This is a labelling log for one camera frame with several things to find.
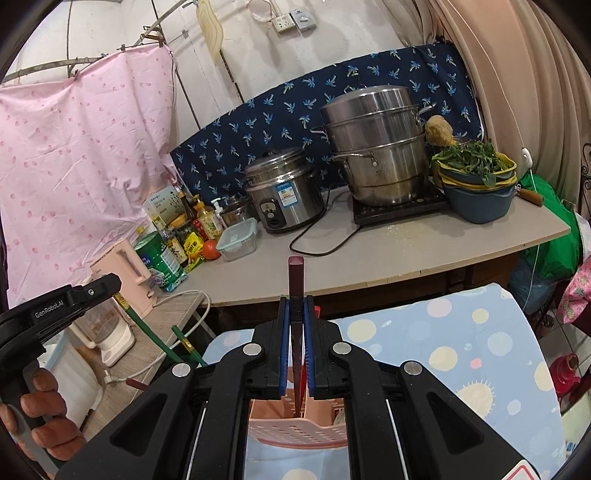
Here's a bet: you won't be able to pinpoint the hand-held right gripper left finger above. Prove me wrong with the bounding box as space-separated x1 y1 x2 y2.
55 298 290 480

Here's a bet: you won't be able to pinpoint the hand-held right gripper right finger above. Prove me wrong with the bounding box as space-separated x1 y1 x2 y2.
301 298 528 480

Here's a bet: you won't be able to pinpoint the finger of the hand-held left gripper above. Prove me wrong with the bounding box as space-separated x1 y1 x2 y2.
76 273 122 312

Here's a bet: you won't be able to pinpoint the green chopstick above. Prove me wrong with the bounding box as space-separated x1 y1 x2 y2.
113 293 190 367
171 325 206 367

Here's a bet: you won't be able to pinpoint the pink perforated utensil holder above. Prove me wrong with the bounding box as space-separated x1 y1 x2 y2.
247 385 349 450

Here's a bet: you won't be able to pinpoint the person's left hand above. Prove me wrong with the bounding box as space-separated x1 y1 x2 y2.
21 369 87 462

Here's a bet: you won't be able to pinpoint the pink electric kettle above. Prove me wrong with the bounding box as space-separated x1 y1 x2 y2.
89 237 160 318

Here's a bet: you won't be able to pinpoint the green tin can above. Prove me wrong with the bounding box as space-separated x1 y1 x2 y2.
134 226 189 292

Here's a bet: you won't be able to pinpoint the wood-grain side shelf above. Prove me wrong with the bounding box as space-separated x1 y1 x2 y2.
81 291 208 439

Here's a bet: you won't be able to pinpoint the yellow snack packet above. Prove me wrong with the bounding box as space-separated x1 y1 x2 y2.
182 232 206 268

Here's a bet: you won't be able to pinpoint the cardboard box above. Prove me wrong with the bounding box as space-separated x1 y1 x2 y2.
141 187 183 227

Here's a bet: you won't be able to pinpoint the glass food container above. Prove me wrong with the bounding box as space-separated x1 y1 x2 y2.
215 218 258 261

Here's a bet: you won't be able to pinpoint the dark sauce bottle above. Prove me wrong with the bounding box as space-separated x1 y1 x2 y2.
178 185 197 222

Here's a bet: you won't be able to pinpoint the beige counter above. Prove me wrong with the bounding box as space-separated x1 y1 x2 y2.
182 185 573 308

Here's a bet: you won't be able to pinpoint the yellow oil bottle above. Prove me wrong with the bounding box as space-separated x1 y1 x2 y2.
194 196 221 241

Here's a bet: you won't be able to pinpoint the pink dotted cloth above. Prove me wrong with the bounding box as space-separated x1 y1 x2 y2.
0 44 181 305

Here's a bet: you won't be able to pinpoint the white pump bottle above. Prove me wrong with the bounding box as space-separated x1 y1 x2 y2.
211 198 228 232

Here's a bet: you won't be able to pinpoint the small steel lidded pot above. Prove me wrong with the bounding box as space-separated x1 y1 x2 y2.
220 196 256 228

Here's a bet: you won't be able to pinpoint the steel rice cooker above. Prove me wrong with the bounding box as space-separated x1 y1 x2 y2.
244 148 326 233

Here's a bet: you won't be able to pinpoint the blue planet-print tablecloth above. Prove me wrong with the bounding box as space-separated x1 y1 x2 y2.
203 282 568 480

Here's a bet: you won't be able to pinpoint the black induction cooktop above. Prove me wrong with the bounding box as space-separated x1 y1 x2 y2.
351 187 451 227

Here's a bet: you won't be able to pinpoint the navy floral cloth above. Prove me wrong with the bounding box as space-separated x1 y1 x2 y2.
170 44 485 204

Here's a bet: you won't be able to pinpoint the steel steamer pot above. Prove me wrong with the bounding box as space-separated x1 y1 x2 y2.
310 85 437 208

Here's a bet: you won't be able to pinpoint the blue plastic basin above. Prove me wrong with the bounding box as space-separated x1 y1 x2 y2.
436 159 518 224

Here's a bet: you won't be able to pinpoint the blue plastic bag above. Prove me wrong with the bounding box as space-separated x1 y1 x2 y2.
508 253 550 315

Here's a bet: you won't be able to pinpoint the green leafy vegetables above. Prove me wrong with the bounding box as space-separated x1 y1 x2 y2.
431 141 511 188

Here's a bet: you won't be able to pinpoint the tan loofah sponge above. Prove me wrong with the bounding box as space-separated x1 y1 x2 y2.
425 115 456 147

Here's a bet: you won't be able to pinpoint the red thermos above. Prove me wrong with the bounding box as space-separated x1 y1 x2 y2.
551 353 581 409

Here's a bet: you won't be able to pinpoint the green plastic bag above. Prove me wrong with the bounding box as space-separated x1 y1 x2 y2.
519 173 587 282

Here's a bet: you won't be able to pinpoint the pink floral cloth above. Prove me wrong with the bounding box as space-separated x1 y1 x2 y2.
558 258 591 326

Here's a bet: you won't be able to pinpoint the cream hanging fan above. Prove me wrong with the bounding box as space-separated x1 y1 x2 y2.
196 0 225 63

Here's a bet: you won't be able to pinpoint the black iron chair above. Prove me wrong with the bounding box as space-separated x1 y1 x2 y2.
573 143 591 222

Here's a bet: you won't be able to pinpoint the beige curtain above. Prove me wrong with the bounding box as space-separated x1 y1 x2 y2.
425 0 591 213

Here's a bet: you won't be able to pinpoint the white power cable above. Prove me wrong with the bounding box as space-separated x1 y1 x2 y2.
104 290 212 386

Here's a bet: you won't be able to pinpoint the black power cable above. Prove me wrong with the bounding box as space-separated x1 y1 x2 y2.
290 191 365 257

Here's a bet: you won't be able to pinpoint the curved metal rail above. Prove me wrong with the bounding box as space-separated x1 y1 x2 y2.
0 0 195 84

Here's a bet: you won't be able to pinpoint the wooden-handled knife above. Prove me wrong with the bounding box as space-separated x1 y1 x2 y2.
515 185 546 206

